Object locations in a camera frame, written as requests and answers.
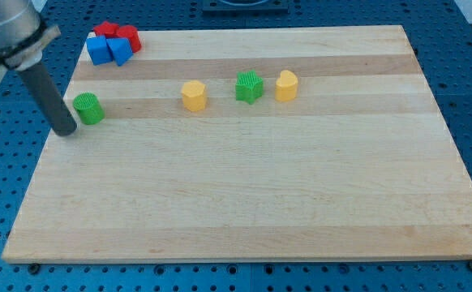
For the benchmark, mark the green star block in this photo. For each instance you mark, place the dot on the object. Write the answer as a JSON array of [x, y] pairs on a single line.
[[249, 87]]

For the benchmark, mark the blue cube block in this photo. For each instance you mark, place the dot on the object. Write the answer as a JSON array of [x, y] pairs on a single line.
[[98, 50]]

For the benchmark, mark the red star block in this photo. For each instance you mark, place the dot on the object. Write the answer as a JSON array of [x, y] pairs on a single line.
[[106, 29]]

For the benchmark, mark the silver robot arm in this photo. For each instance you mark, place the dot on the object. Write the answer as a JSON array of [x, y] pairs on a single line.
[[23, 34]]

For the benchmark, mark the green cylinder block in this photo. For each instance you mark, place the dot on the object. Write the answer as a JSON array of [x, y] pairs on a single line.
[[88, 107]]

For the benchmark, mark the yellow hexagon block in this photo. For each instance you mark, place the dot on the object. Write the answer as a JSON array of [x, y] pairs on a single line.
[[194, 96]]

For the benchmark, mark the red cylinder block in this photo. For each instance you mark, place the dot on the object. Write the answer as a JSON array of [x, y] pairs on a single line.
[[131, 33]]

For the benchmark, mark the yellow heart block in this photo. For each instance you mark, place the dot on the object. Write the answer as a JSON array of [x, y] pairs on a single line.
[[286, 86]]

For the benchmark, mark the blue triangle block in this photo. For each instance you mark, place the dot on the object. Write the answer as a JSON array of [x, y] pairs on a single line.
[[120, 49]]

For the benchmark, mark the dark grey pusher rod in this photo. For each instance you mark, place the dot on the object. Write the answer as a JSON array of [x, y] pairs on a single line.
[[45, 93]]

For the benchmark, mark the wooden board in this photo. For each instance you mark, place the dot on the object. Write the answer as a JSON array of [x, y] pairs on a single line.
[[360, 166]]

